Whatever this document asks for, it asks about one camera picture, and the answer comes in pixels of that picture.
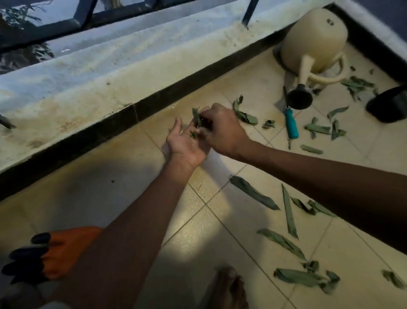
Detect person's right hand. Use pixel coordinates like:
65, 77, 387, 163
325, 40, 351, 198
197, 102, 254, 160

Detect person's left hand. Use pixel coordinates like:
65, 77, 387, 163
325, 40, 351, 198
166, 107, 212, 171

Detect person's left forearm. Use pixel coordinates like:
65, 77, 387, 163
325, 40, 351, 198
47, 156, 204, 309

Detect person's right forearm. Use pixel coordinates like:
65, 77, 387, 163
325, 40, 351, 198
237, 140, 407, 255

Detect black metal railing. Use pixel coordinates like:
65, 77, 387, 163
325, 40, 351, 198
0, 0, 261, 129

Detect beige plastic watering can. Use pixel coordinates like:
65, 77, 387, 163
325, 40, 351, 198
279, 8, 349, 110

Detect orange black work glove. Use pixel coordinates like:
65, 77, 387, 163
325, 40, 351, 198
1, 226, 104, 286

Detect small black plastic pot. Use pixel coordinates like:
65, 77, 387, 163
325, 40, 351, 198
365, 84, 407, 124

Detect green trees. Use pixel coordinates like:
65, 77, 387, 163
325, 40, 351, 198
0, 3, 56, 74

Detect narrow teal handled trowel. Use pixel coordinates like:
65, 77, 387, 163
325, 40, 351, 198
282, 86, 300, 150

